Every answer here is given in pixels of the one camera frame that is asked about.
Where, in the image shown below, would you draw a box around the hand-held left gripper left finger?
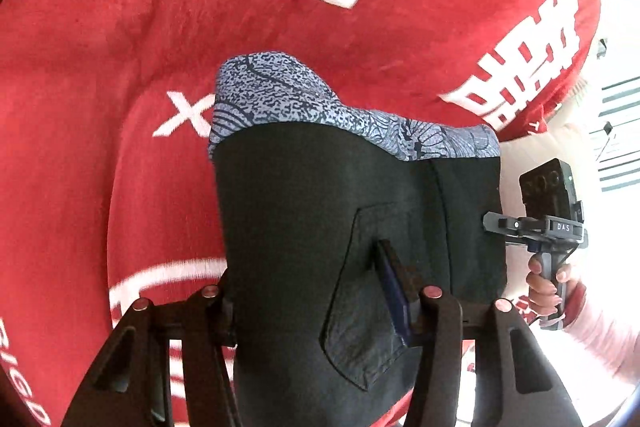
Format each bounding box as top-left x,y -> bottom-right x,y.
60,277 -> 237,427

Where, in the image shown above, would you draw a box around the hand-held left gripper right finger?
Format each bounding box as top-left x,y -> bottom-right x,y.
375,239 -> 583,427

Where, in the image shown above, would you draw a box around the person's right hand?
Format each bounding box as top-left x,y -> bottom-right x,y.
525,256 -> 574,321

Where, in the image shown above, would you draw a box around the striped white panel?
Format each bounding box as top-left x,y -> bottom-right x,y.
594,77 -> 640,194

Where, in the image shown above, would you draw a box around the black pants with patterned lining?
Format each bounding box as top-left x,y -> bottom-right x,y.
206,52 -> 509,427

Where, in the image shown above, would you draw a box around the red printed blanket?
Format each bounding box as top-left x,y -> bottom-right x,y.
0,0 -> 604,427

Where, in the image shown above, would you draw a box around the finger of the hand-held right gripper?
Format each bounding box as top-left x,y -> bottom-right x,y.
482,212 -> 524,239

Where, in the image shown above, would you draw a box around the person's right forearm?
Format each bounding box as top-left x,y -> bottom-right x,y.
562,279 -> 640,414

